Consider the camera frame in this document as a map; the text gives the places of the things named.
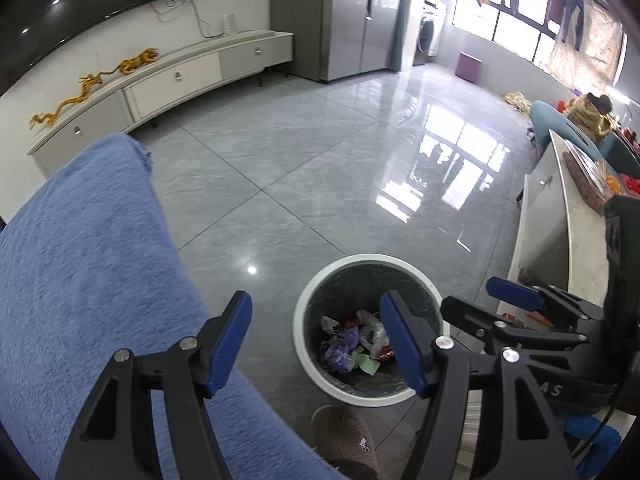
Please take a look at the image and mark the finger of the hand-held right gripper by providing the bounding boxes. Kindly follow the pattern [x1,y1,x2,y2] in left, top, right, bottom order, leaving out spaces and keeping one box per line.
[486,276,608,329]
[440,296,592,362]

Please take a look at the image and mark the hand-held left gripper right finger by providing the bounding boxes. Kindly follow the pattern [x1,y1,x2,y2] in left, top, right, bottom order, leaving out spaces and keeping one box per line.
[379,290,581,480]

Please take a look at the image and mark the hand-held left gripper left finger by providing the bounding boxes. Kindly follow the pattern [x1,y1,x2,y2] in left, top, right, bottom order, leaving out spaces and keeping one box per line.
[55,290,253,480]

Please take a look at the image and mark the green paper scrap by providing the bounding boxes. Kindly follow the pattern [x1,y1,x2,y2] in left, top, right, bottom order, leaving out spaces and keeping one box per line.
[350,352,382,377]

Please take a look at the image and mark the purple wrapper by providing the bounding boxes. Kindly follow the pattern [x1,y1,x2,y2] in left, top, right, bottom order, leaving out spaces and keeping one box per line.
[320,327,362,374]

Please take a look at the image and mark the round white-rimmed trash bin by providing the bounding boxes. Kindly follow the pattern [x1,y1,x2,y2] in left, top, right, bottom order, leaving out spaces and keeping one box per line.
[292,254,451,407]

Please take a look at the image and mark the white coffee table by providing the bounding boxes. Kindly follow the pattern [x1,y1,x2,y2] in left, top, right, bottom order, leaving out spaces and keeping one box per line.
[460,129,632,461]

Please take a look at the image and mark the pile of oranges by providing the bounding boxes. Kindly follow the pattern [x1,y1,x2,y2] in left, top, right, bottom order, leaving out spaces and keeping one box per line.
[597,160,624,197]

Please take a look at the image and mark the clear snack tray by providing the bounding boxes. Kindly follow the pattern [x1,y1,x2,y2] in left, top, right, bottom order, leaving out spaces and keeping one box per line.
[562,140,617,214]

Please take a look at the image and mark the person's brown slipper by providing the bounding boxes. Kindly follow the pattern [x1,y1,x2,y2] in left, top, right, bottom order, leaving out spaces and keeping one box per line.
[311,404,381,480]

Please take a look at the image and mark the teal armchair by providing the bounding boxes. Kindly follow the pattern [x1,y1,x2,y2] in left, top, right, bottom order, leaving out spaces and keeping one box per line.
[529,100,601,162]

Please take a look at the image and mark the yellow cloth heap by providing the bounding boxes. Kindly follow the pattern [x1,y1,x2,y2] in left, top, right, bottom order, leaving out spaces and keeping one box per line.
[502,91,533,114]

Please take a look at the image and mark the hanging patterned beige blanket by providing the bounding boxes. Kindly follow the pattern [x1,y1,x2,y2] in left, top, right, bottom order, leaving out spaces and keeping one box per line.
[542,0,626,89]

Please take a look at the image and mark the purple cube stool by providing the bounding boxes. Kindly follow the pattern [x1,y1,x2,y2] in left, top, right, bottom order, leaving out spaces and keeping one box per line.
[457,51,483,83]

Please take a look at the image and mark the hanging blue jeans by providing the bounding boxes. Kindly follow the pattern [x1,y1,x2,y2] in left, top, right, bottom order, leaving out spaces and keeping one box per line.
[557,0,586,52]

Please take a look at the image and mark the white television cabinet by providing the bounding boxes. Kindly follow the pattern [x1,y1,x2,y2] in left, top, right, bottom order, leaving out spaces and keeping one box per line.
[26,31,295,181]

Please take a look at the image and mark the white washing machine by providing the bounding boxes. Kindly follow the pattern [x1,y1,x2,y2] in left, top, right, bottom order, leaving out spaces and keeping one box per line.
[412,0,447,67]

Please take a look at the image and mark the golden dragon figurine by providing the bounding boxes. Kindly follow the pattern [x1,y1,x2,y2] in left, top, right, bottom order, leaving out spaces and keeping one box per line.
[29,72,119,131]

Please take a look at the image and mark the golden tiger figurine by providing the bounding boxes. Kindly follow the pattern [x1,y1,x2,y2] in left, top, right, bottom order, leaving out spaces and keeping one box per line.
[117,48,162,77]

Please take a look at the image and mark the silver refrigerator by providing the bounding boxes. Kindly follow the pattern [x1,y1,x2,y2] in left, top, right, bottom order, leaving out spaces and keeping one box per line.
[270,0,411,82]

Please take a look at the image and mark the black television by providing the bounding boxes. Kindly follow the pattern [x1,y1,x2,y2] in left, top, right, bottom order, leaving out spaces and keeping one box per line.
[0,0,227,97]

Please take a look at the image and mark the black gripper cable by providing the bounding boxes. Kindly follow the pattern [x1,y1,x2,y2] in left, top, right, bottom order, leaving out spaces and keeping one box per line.
[570,387,627,467]

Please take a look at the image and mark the black wall cable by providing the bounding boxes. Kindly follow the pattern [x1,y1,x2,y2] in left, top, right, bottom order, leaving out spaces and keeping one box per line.
[150,0,223,39]

